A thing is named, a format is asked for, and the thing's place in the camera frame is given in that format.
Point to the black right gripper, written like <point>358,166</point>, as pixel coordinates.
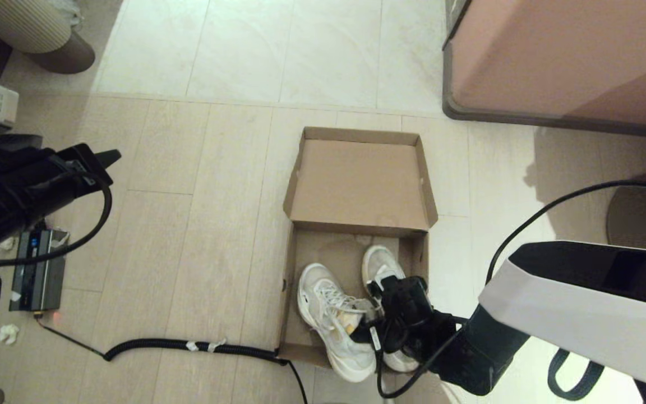
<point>393,336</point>

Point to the crumpled white paper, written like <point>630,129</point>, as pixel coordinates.
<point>9,334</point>
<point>9,243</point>

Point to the pink cabinet with dark plinth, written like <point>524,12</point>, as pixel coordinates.
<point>553,56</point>

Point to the ribbed beige cylinder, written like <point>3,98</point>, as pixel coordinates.
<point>20,22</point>

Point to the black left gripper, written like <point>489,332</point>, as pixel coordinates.
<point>54,193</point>

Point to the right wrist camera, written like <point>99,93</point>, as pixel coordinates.
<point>376,287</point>

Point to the white lace-up sneaker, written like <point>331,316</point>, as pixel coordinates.
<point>379,261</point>
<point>323,297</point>

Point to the dark power supply box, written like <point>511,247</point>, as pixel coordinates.
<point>37,275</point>

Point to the white crumpled plastic bag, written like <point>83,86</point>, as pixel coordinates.
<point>68,11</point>

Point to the brown cardboard shoe box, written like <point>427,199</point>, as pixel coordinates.
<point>362,179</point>

